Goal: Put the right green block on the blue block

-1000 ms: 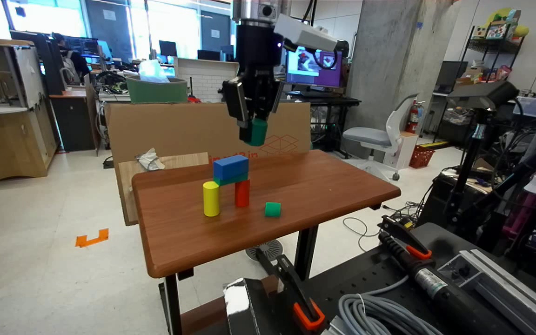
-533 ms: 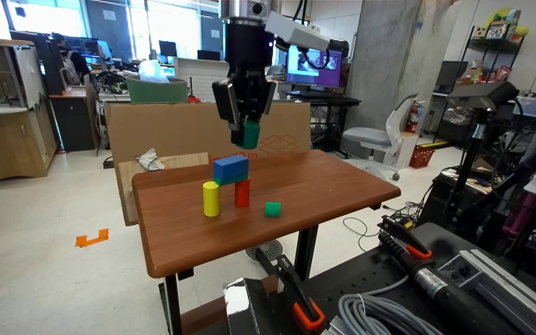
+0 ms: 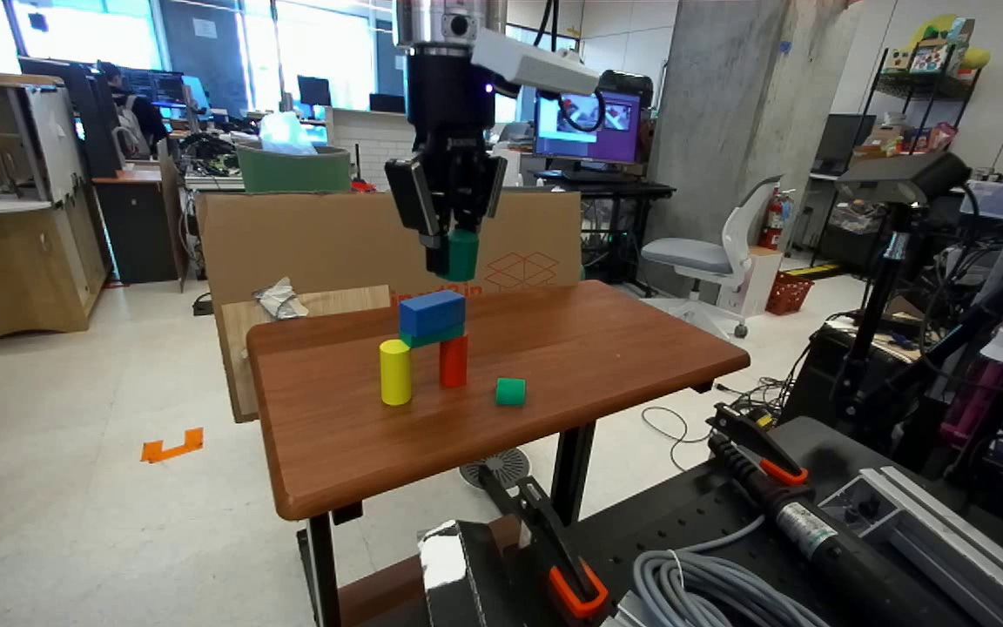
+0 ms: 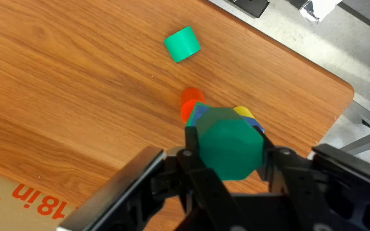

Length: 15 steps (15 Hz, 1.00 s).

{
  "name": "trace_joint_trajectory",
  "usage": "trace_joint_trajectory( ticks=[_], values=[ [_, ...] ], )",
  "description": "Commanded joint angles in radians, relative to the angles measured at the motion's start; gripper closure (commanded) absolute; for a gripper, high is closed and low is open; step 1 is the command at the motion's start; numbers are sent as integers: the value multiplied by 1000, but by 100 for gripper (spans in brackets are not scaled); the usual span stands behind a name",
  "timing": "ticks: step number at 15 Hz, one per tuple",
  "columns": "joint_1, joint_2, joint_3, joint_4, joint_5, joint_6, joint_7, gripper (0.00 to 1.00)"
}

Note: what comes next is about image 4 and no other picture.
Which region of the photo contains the crumpled silver foil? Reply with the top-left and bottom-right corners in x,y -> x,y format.
299,0 -> 343,23

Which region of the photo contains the blue block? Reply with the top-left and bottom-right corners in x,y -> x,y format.
185,102 -> 265,133

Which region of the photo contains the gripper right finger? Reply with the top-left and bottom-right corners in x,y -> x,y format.
256,133 -> 370,231

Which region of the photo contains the green octagonal block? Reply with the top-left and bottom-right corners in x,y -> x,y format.
195,107 -> 265,181

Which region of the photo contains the cardboard sheet with red print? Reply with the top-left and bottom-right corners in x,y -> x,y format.
0,165 -> 77,231

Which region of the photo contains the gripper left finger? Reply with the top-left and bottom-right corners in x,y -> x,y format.
56,126 -> 247,231

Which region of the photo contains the yellow block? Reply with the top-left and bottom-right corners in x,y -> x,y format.
233,106 -> 256,120

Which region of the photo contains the orange cylinder block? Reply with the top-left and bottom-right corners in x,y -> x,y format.
181,87 -> 206,123

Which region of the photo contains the black flat object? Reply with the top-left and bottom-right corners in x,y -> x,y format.
226,0 -> 270,18

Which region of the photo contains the green cylinder block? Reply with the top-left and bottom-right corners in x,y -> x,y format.
163,26 -> 201,63

